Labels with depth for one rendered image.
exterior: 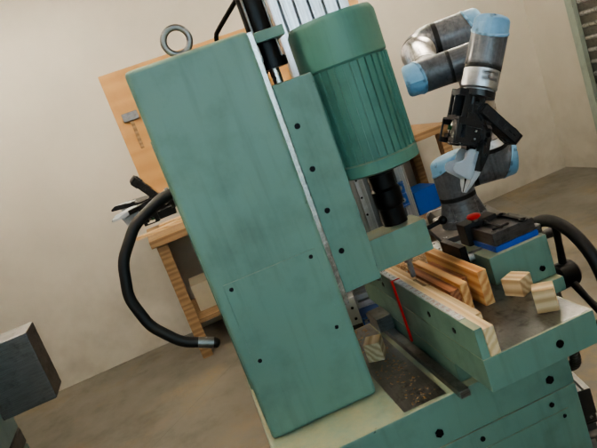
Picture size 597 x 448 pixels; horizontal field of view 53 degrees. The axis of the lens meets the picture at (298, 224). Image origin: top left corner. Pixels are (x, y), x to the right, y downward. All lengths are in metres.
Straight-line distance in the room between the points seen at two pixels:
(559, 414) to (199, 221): 0.77
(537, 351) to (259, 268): 0.49
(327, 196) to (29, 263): 3.57
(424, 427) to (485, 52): 0.74
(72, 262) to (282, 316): 3.47
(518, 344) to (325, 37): 0.62
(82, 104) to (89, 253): 1.04
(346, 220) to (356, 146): 0.14
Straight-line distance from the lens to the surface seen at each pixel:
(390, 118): 1.16
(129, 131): 4.39
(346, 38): 1.13
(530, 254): 1.29
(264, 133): 1.06
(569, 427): 1.31
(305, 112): 1.12
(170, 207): 1.98
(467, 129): 1.28
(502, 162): 1.94
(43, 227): 4.48
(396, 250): 1.23
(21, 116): 4.47
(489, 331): 1.00
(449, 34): 1.77
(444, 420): 1.16
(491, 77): 1.30
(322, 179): 1.12
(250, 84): 1.06
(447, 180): 1.93
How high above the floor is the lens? 1.39
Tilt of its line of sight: 12 degrees down
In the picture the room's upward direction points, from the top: 20 degrees counter-clockwise
